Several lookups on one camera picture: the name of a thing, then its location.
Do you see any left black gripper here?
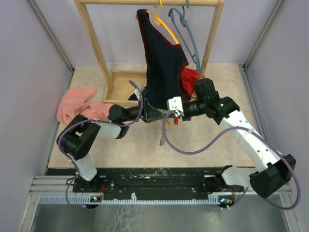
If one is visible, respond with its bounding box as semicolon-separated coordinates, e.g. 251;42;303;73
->
122;97;166;123

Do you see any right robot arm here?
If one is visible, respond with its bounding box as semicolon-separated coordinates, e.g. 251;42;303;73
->
168;78;296;198

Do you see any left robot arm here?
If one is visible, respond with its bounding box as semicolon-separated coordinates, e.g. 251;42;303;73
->
56;99;166;192

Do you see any red cloth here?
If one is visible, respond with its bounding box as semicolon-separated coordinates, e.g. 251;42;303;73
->
182;68;199;96

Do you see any wooden clothes rack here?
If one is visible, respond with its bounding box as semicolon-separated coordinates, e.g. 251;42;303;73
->
75;0;225;107

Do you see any dark navy vest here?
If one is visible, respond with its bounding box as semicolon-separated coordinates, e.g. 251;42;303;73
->
137;9;190;110

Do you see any pink cloth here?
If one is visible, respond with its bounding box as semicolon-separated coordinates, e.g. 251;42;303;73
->
56;87;112;124

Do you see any yellow hanger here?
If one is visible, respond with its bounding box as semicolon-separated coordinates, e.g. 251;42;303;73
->
146;5;179;44

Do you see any grey-blue hanger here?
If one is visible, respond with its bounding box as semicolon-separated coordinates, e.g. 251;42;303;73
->
168;0;201;73

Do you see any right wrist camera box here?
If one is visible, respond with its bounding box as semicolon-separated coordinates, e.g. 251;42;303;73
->
167;96;183;117

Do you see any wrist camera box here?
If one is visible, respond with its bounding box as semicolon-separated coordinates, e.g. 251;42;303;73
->
167;96;183;117
134;86;148;100

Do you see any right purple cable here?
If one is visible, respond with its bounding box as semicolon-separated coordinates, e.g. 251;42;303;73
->
161;111;301;211

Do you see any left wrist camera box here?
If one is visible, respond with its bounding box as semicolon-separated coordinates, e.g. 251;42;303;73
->
134;86;148;100

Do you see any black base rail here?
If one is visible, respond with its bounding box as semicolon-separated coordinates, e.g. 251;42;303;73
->
45;166;244;201

